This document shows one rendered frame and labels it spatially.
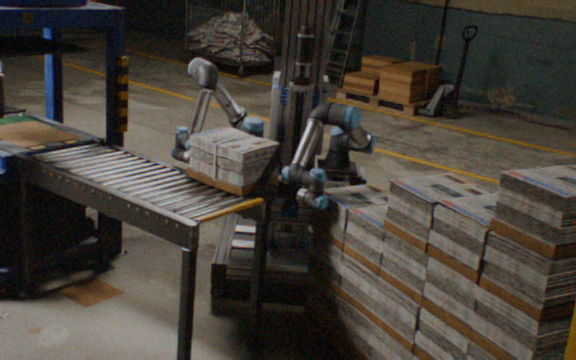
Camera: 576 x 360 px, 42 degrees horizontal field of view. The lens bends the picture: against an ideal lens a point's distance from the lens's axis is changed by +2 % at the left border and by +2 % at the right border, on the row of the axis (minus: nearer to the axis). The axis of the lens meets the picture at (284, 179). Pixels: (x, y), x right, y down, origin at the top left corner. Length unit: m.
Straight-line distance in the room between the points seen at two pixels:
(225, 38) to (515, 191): 8.96
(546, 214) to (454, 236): 0.46
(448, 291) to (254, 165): 1.17
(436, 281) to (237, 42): 8.49
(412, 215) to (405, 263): 0.22
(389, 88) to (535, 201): 7.26
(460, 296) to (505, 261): 0.30
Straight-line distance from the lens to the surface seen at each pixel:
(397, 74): 9.81
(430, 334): 3.23
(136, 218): 3.55
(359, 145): 4.09
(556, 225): 2.67
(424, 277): 3.19
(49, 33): 5.04
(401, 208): 3.24
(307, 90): 4.20
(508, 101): 10.35
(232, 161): 3.65
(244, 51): 11.29
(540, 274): 2.73
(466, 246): 2.97
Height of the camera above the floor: 2.02
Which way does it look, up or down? 18 degrees down
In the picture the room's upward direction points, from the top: 5 degrees clockwise
